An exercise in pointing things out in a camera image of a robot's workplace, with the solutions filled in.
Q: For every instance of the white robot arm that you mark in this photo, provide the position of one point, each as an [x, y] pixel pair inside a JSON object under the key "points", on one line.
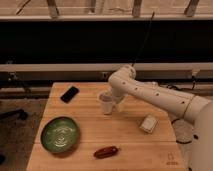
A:
{"points": [[192, 108]]}

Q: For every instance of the black smartphone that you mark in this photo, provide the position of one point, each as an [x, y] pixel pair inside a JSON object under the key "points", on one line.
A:
{"points": [[69, 94]]}

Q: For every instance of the black chair base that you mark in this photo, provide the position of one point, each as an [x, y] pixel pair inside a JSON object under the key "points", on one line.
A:
{"points": [[20, 114]]}

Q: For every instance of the brown sausage-shaped object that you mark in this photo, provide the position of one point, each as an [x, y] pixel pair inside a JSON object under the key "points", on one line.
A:
{"points": [[106, 152]]}

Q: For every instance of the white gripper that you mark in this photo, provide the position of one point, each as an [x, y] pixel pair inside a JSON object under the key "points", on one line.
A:
{"points": [[120, 107]]}

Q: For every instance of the white square sponge block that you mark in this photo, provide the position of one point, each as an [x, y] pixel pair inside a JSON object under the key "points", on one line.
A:
{"points": [[148, 124]]}

